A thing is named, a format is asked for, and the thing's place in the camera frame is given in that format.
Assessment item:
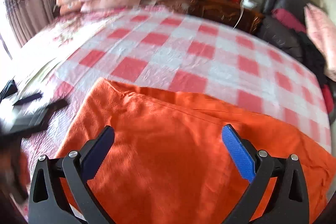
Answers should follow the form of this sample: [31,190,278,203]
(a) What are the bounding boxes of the orange pants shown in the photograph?
[57,79,335,223]

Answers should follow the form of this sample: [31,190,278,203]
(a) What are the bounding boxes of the black clothing pile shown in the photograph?
[297,32,327,87]

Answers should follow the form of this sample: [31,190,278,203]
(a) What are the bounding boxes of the red cushion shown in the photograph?
[321,84,334,114]

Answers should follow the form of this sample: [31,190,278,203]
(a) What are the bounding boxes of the red white checkered sheet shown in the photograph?
[52,10,331,151]

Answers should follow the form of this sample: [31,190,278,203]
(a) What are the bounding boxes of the black leather armchair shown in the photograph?
[256,0,328,83]

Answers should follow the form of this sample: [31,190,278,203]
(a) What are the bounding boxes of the pink floral top pillow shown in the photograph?
[304,3,336,81]

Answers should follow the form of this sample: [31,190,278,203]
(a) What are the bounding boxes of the maroon cushion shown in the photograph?
[272,8,306,33]

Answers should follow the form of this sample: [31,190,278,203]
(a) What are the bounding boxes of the white charger device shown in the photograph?
[242,0,257,9]

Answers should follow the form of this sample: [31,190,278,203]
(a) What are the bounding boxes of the carved wooden nightstand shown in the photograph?
[189,0,264,34]

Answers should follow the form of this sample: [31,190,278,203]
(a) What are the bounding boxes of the white charging cable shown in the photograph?
[233,0,250,30]

